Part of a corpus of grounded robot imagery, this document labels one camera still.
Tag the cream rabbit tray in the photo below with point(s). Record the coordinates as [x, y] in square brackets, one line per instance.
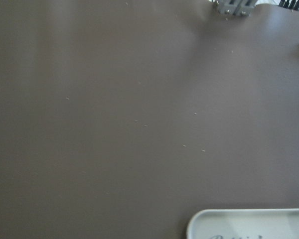
[244, 224]

